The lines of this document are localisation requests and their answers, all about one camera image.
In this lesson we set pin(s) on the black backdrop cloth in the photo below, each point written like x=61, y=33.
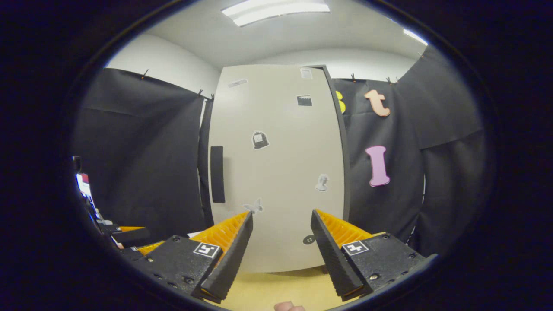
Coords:
x=142, y=151

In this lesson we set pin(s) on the white book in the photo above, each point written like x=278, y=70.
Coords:
x=194, y=235

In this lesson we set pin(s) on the long ceiling light panel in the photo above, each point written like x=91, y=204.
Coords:
x=276, y=11

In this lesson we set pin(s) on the beige cabinet door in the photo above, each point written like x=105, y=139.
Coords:
x=281, y=164

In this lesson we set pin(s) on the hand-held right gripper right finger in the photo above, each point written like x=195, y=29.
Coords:
x=335, y=263

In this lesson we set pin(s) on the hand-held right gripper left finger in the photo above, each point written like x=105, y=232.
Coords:
x=231, y=259

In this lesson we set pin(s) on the computer monitor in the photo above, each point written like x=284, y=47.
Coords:
x=83, y=183

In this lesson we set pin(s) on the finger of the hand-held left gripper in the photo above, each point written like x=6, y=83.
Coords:
x=151, y=248
x=131, y=235

